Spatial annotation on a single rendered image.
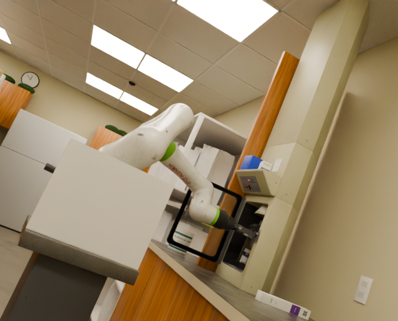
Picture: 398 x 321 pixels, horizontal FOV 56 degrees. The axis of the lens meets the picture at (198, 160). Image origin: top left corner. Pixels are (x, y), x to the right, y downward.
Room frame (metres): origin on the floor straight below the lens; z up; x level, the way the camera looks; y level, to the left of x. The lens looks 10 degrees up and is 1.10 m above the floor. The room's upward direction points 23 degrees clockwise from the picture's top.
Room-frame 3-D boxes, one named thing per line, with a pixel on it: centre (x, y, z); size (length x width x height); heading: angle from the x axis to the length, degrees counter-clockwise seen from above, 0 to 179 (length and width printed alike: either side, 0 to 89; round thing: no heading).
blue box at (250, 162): (2.01, -0.29, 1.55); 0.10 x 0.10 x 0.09; 16
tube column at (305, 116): (1.98, -0.49, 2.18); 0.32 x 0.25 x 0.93; 16
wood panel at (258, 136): (2.20, -0.46, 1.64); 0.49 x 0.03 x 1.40; 106
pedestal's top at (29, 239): (1.17, 0.23, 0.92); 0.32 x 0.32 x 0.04; 21
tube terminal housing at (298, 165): (1.98, -0.49, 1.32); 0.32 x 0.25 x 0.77; 16
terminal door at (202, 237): (2.06, -0.16, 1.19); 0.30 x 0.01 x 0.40; 98
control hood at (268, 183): (1.93, -0.31, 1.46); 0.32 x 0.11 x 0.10; 16
